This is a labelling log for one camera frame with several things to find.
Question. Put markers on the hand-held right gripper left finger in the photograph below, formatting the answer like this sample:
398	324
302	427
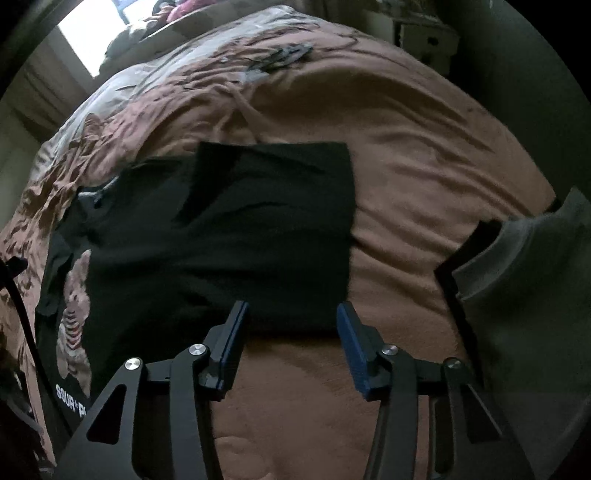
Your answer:
234	334

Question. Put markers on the grey patterned cloth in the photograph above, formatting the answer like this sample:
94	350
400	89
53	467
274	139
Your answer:
281	55

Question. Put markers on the brown blanket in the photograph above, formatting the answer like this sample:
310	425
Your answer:
415	161

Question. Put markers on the white drawer cabinet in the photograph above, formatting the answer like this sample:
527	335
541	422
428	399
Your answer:
429	46

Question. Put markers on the grey folded garment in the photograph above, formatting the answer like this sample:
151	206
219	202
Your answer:
521	314

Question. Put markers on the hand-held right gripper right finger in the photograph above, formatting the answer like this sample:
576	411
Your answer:
352	344

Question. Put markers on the beige curtain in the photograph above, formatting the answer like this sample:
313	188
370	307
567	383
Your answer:
51	87

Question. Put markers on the beige plush toy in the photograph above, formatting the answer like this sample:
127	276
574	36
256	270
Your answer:
129	41

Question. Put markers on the pink plush toy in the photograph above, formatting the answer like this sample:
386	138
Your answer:
184	8

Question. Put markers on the black printed t-shirt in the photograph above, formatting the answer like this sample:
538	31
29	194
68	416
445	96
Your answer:
231	230

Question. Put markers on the white duvet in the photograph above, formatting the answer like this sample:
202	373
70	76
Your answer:
152	74

